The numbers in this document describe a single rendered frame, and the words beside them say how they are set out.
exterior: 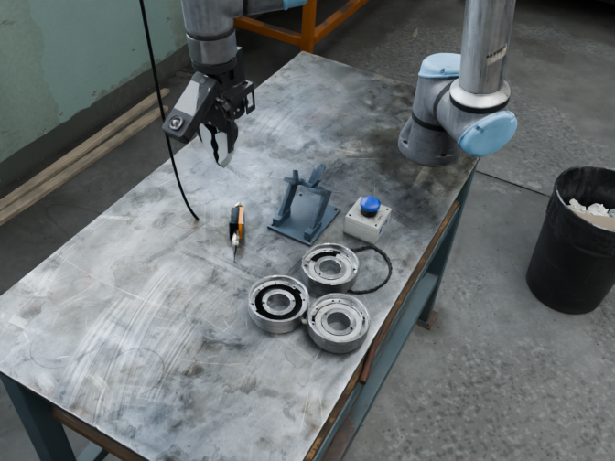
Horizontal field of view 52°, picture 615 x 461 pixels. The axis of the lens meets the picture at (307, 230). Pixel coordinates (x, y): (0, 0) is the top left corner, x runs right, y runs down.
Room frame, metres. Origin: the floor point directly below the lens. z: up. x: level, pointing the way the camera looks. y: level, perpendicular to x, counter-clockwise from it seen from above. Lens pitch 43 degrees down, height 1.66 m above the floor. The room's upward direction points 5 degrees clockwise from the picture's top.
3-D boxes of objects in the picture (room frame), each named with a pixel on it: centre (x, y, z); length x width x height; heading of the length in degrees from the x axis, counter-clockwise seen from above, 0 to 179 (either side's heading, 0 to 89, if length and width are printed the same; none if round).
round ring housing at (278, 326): (0.70, 0.04, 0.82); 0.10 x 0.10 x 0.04
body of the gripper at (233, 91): (0.91, 0.16, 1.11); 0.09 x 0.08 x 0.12; 150
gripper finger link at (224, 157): (0.90, 0.14, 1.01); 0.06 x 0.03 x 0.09; 150
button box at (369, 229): (0.94, -0.12, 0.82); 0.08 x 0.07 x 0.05; 155
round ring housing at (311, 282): (0.79, -0.05, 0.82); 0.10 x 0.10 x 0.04
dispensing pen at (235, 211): (0.87, 0.14, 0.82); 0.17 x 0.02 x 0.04; 4
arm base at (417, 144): (1.24, -0.27, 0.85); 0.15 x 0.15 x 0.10
